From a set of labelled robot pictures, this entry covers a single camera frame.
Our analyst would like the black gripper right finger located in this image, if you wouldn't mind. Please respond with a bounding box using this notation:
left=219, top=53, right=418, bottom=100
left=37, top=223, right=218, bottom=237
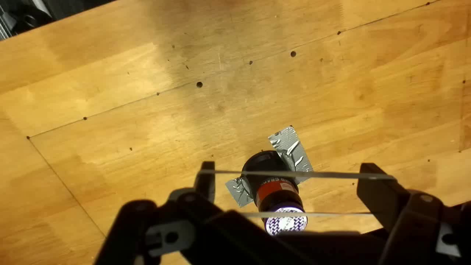
left=356, top=164, right=471, bottom=265

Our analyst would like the dark equipment beyond table edge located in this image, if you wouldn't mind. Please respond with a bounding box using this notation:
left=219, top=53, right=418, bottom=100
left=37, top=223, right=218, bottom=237
left=0, top=0, right=112, bottom=40

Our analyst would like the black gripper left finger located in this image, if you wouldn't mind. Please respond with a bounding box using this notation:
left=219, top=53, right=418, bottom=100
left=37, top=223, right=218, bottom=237
left=94, top=162, right=231, bottom=265

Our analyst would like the grey duct tape strip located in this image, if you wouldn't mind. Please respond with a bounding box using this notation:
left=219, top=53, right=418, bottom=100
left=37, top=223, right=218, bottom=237
left=226, top=127, right=313, bottom=206

